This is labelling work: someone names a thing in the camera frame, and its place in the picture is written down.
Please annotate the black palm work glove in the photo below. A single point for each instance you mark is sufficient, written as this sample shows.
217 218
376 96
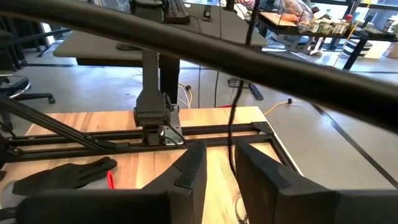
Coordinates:
62 175

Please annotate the small black desk device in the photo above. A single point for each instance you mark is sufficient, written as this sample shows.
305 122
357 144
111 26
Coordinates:
207 14

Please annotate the black cluttered side table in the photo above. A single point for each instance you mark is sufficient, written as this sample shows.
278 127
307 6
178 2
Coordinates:
377 33

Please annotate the black vertical pole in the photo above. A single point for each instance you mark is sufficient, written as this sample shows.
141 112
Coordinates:
252 21

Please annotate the clear plastic bag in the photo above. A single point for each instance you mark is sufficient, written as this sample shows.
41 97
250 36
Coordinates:
295 12

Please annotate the black office chair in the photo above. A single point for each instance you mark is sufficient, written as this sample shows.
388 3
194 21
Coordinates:
37 97

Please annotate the grey work glove red cuff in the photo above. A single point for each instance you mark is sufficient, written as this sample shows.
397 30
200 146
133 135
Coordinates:
110 182

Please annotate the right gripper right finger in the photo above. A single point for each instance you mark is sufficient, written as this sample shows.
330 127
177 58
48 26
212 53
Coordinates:
273 199

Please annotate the black keyboard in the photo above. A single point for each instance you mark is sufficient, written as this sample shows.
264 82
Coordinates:
175 11

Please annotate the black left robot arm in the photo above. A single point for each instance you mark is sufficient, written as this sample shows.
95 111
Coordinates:
150 105

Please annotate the black floor power box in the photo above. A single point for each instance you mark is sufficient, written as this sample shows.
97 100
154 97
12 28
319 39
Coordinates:
256 91

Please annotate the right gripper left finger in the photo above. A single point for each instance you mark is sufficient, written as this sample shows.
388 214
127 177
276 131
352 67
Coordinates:
186 186

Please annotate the grey office desk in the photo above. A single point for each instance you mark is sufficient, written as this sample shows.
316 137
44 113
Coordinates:
93 46

